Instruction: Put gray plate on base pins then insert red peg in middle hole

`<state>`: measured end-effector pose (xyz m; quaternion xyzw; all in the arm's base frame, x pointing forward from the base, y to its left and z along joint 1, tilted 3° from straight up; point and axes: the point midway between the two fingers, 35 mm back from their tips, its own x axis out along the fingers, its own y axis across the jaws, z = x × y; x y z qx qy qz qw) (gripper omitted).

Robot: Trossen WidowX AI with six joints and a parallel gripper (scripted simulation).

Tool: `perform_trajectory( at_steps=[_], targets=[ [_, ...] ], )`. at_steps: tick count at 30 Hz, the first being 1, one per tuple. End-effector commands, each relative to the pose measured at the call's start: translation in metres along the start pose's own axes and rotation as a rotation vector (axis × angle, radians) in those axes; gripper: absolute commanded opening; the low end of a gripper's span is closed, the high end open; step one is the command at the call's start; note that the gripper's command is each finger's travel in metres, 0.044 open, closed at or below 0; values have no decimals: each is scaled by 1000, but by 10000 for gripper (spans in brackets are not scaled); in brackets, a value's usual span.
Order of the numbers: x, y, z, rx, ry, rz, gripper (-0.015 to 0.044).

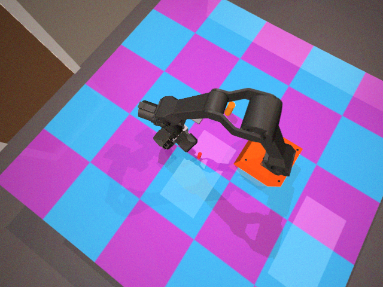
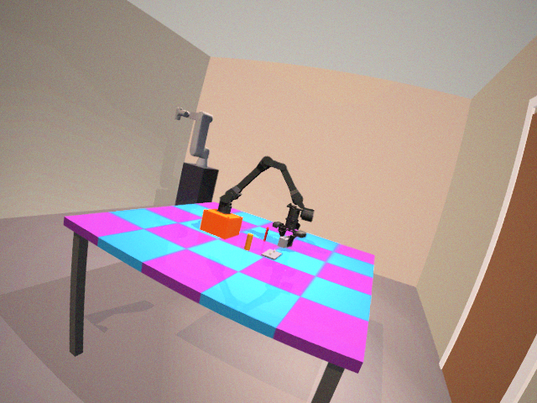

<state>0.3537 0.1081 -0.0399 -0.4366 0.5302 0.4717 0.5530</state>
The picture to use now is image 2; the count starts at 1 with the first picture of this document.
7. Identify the orange peg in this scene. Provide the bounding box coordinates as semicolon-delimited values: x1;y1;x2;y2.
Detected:
244;233;253;250

